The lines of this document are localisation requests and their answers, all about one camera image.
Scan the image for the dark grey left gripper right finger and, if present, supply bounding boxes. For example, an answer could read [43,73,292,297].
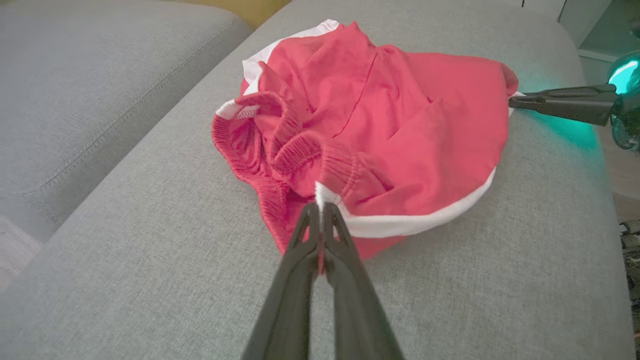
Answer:
[320,202,404,360]

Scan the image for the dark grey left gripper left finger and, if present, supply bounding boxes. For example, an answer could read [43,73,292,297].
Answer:
[242,202,321,360]

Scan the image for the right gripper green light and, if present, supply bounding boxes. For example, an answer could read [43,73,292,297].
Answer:
[508,50,640,152]

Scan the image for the red shorts white trim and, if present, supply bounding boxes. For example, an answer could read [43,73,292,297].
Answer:
[211,18,522,262]

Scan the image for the grey and yellow sofa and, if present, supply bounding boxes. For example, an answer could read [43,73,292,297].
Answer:
[0,0,637,360]

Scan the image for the long yellow back cushion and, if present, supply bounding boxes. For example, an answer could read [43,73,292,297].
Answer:
[185,0,292,30]

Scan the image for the grey sofa seat cushion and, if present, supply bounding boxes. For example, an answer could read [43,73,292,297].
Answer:
[0,0,254,242]

